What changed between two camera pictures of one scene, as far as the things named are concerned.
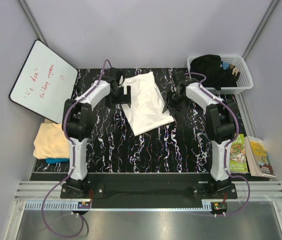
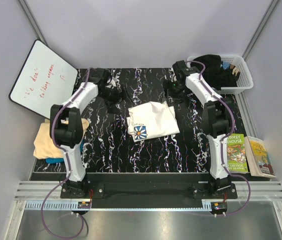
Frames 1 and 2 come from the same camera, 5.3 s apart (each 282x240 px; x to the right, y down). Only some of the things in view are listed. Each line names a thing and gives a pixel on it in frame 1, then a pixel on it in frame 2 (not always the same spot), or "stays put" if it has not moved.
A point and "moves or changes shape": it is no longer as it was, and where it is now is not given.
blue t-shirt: (56, 160) stays put
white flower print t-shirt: (147, 103) moves or changes shape
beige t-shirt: (51, 141) stays put
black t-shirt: (210, 65) stays put
